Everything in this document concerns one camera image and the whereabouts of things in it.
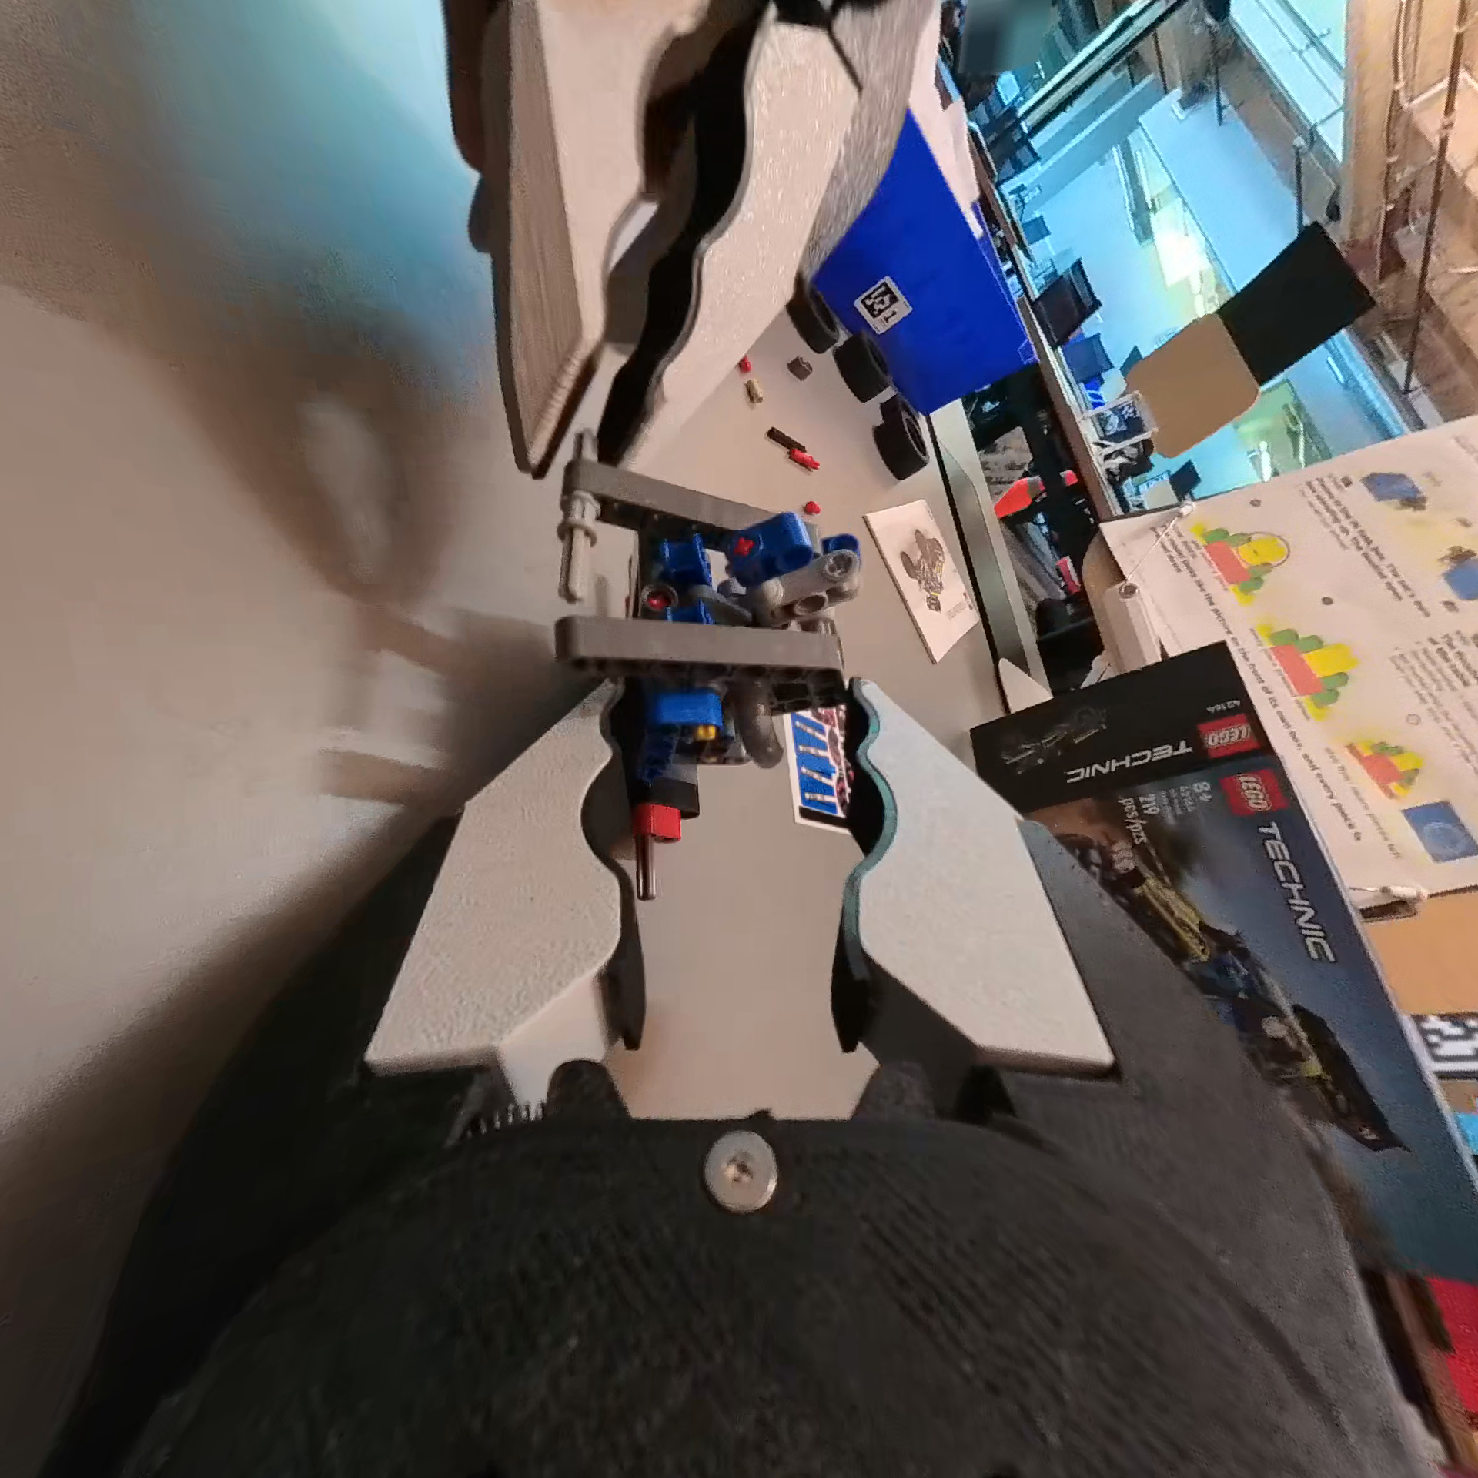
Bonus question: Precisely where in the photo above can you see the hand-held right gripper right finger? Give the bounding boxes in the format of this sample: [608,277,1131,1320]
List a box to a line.
[833,679,1118,1101]

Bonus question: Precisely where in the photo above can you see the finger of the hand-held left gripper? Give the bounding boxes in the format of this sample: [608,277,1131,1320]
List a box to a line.
[471,0,769,477]
[598,0,942,469]

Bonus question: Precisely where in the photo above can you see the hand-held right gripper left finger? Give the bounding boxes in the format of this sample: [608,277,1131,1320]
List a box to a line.
[361,679,646,1101]

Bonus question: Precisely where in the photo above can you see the grey blue lego chassis assembly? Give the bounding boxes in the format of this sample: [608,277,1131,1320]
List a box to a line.
[554,433,865,902]

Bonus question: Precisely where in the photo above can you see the lego set box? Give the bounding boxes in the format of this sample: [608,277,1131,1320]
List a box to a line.
[969,641,1478,1168]

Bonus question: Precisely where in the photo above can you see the closed lego instruction booklet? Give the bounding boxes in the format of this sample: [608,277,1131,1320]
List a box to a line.
[864,498,983,662]

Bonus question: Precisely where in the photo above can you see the blue storage bin white tag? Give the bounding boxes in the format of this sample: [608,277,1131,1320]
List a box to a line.
[808,109,1041,412]

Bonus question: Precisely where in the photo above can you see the blue pink sticker sheet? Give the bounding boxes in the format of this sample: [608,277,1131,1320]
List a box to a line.
[788,704,856,827]

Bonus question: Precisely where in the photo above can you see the dark flat panel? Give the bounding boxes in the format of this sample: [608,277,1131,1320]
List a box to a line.
[927,398,1052,708]

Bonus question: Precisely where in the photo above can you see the small clear sign holder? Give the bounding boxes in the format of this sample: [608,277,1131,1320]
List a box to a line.
[1091,392,1156,475]

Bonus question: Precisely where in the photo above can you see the printed paper instruction sheet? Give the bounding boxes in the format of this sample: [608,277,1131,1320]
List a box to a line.
[1096,415,1478,920]

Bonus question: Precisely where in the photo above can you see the tan and black panel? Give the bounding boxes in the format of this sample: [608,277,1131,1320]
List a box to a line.
[1125,221,1375,458]

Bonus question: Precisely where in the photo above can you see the wooden shelf rack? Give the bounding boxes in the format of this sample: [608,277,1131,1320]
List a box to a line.
[1345,0,1478,429]

